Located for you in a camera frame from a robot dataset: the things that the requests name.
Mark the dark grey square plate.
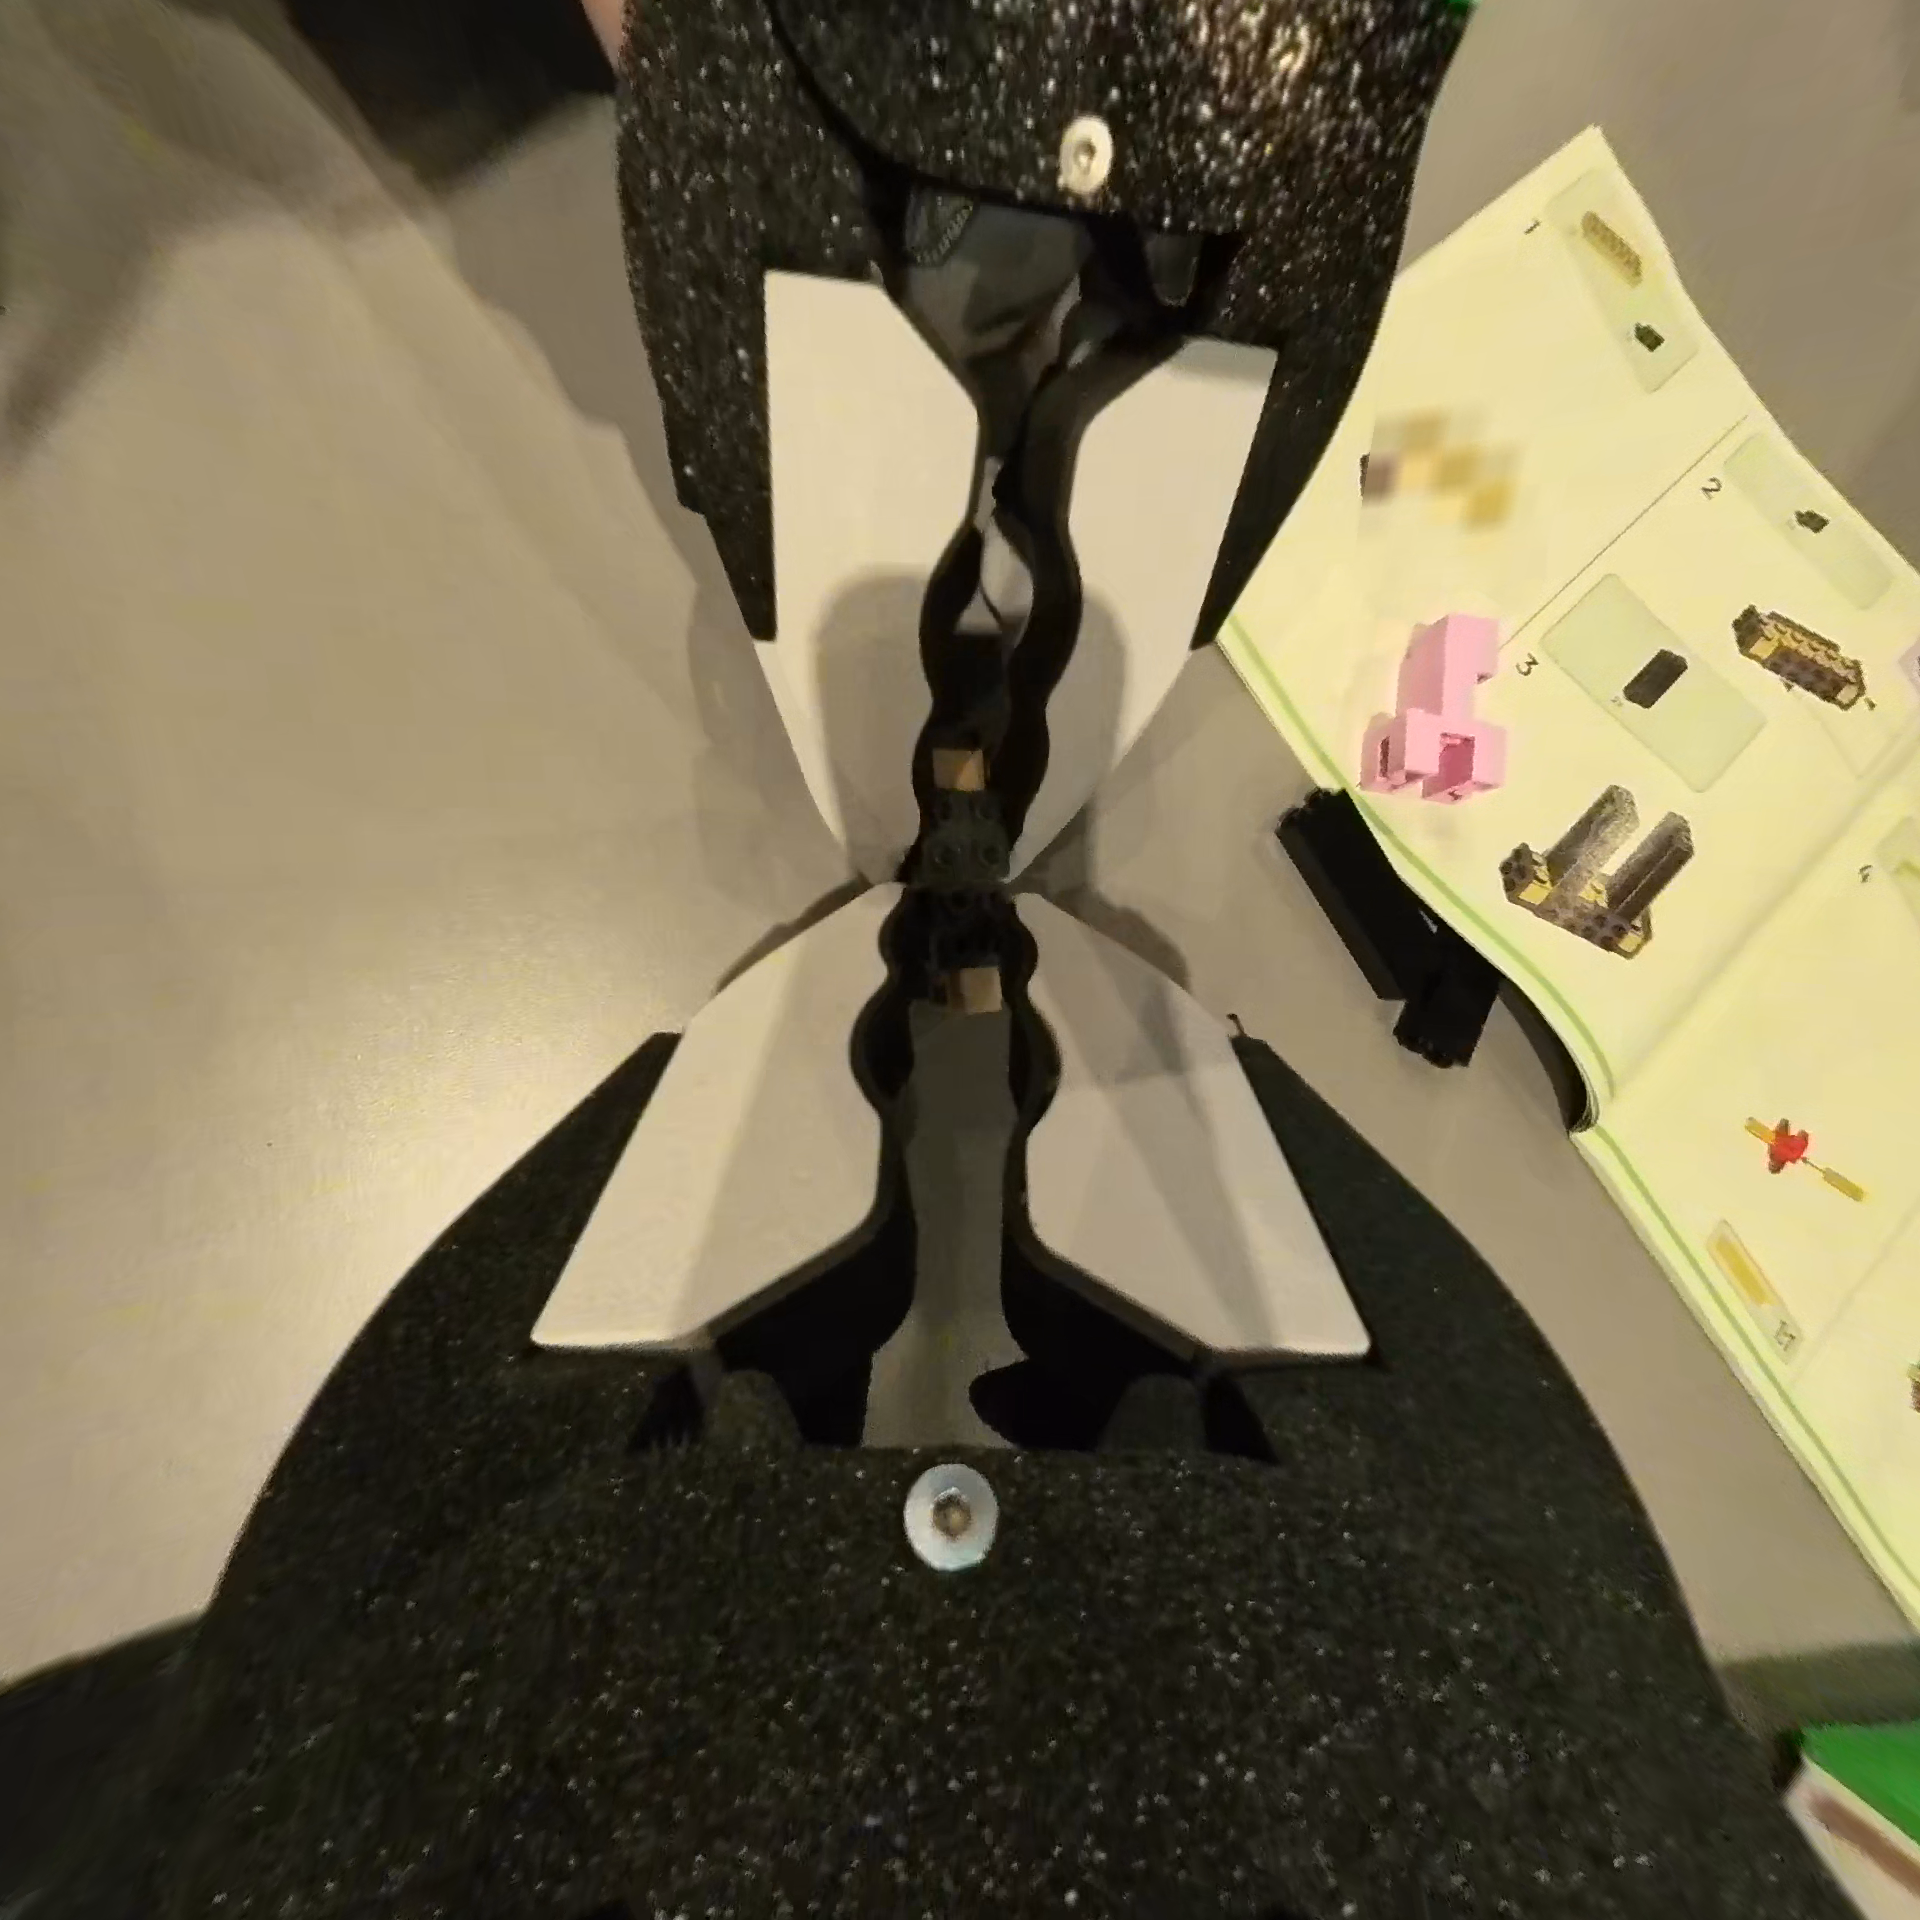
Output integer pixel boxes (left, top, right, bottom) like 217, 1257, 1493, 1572
904, 817, 1015, 889
896, 885, 1011, 971

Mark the green cardboard box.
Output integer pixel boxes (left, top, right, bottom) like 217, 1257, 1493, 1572
1784, 1722, 1920, 1920

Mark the short black brick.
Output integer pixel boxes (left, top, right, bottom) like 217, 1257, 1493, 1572
1393, 930, 1507, 1071

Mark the long black brick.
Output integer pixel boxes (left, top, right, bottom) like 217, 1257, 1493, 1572
1274, 792, 1450, 1005

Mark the pale green instruction booklet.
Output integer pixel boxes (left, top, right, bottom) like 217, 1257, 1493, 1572
1219, 127, 1920, 1614

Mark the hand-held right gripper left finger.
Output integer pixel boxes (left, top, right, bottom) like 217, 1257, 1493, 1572
529, 883, 921, 1364

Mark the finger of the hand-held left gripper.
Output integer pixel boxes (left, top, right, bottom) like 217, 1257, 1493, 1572
745, 271, 988, 885
1016, 332, 1280, 890

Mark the long yellow building brick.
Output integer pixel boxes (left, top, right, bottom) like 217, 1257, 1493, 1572
904, 743, 1011, 1023

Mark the pink brick figure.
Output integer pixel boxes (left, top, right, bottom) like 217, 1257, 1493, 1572
1357, 612, 1510, 808

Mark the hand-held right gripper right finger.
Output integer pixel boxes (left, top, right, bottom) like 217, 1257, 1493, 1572
1012, 897, 1379, 1370

